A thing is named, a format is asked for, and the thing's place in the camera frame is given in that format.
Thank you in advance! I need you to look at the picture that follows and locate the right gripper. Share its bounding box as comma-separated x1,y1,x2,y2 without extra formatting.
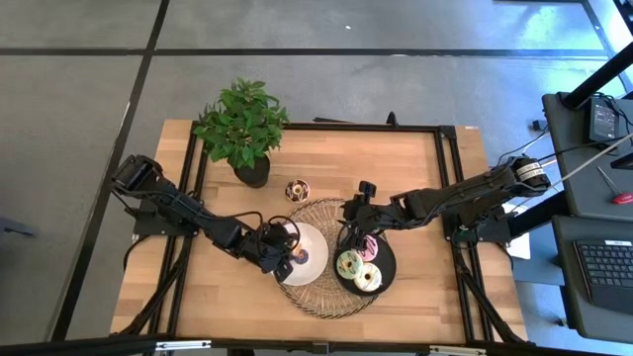
339,179,391,252

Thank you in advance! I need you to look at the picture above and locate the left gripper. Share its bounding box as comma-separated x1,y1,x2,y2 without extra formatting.
248,220,304,285

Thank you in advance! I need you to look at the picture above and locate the pink iced donut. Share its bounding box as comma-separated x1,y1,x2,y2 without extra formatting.
356,233,381,263

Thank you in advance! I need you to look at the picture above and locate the green frosted donut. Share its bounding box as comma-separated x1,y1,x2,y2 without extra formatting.
335,249,366,281

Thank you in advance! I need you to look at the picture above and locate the pale yellow iced donut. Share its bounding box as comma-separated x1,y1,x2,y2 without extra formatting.
352,262,384,293

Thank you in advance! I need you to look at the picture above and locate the white plate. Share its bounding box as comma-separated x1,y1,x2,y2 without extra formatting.
276,222,330,288

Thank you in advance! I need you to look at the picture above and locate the black plate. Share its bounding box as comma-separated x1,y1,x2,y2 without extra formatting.
332,231,398,298

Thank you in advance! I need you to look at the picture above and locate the round woven straw placemat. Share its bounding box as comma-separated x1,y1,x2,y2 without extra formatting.
276,197,392,320

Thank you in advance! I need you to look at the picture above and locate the dark donut with pink stripes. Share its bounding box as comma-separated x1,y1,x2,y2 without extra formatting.
284,178,312,205

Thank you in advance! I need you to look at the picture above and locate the black plant pot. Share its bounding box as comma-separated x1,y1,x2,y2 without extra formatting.
231,153,272,190

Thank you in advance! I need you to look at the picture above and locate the green leafy plant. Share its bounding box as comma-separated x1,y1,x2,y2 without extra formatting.
192,77,291,170

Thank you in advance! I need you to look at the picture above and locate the dark grey side desk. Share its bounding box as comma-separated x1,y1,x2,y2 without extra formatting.
542,91,633,345

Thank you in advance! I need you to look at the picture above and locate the black keyboard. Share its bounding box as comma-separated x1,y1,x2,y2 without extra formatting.
573,239,633,315

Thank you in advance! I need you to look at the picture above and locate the black device with screen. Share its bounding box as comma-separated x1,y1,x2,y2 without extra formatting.
588,96,620,144

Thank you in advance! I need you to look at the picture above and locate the black aluminium table frame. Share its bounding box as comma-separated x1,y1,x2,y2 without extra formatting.
0,118,633,356

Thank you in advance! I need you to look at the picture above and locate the silver metal bracket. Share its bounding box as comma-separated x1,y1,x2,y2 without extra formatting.
155,339,213,352
428,345,489,356

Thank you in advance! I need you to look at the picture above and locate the white cable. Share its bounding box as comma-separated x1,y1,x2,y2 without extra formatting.
538,131,633,195

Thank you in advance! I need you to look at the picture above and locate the red handled screwdriver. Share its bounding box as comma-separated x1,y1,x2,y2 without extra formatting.
595,165,633,206

